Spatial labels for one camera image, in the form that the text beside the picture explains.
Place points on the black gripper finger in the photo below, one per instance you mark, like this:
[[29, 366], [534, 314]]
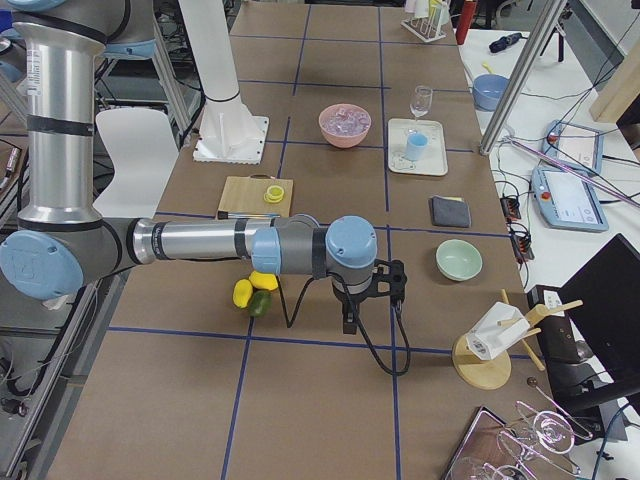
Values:
[[349, 324]]

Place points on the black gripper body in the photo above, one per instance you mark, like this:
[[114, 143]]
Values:
[[348, 304]]

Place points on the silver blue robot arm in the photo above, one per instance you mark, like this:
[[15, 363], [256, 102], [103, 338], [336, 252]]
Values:
[[63, 243]]

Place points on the light blue plastic cup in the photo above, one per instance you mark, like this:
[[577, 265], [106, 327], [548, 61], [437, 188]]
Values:
[[416, 145]]

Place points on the pink bowl of ice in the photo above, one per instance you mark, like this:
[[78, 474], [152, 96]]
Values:
[[344, 125]]

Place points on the green ceramic bowl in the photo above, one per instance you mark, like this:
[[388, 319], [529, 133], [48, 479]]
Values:
[[458, 260]]

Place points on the grey folded cloth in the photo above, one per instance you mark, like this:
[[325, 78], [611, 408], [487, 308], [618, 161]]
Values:
[[449, 212]]

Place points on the green lime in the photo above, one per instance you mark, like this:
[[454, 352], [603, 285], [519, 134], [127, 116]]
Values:
[[260, 303]]

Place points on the yellow lemon upper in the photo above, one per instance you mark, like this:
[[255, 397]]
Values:
[[263, 281]]

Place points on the yellow lemon lower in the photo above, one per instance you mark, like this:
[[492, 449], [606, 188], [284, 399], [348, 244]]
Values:
[[242, 293]]

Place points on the white bear tray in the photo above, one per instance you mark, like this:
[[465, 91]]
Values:
[[433, 161]]

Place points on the wooden mug tree stand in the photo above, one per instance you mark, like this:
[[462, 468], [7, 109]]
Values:
[[493, 374]]

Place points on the yellow lemon slice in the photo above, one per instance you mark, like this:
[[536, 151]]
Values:
[[274, 194]]

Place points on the wooden cutting board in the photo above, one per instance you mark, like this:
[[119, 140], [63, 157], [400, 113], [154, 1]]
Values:
[[245, 194]]

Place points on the clear wine glass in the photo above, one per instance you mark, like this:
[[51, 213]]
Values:
[[421, 102]]

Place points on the near blue teach pendant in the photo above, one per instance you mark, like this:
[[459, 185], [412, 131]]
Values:
[[566, 202]]

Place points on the blue teach pendant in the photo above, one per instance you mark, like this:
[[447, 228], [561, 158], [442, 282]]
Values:
[[566, 202], [577, 146]]

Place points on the dark tray with glasses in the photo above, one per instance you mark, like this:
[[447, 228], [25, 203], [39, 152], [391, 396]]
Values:
[[478, 455]]

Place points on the metal pointer rod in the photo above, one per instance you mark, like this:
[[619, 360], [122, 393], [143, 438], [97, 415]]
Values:
[[551, 161]]

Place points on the blue plastic bowl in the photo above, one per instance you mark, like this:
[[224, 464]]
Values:
[[487, 90]]

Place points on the black monitor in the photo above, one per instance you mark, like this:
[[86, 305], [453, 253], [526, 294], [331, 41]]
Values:
[[608, 320]]

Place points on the far blue teach pendant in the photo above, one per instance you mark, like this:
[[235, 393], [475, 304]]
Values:
[[577, 146]]

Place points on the yellow plastic spoon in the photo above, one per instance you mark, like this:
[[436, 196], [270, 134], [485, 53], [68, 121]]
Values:
[[487, 67]]

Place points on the folded blue umbrella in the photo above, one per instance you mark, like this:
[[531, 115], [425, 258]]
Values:
[[505, 42]]

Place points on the white chair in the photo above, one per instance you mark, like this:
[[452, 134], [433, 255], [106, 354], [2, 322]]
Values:
[[142, 148]]

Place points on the red cylinder bottle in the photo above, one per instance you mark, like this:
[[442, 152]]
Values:
[[465, 20]]

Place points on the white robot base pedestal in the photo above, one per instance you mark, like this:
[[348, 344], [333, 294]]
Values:
[[228, 131]]

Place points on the aluminium frame post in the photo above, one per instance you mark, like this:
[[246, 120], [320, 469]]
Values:
[[538, 36]]

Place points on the white wire cup rack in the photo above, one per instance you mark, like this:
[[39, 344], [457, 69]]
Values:
[[426, 19]]

